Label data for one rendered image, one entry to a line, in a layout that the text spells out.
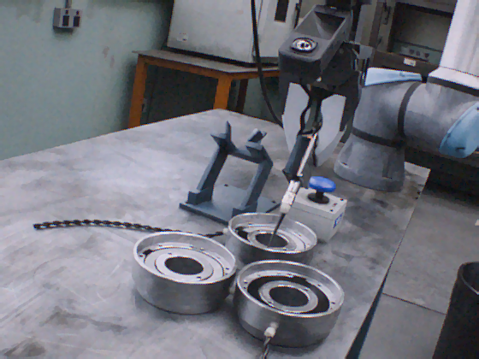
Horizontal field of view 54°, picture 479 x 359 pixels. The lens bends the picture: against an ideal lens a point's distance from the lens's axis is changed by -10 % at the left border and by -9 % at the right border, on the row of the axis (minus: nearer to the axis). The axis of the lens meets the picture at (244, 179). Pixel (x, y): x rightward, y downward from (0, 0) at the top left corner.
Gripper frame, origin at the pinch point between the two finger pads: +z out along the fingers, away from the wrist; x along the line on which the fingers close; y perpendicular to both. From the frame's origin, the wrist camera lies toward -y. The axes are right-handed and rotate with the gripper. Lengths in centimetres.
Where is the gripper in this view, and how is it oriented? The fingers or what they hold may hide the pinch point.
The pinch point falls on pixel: (305, 153)
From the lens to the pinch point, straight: 60.4
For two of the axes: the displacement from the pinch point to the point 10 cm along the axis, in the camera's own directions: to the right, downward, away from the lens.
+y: 4.6, -2.1, 8.6
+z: -1.7, 9.3, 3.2
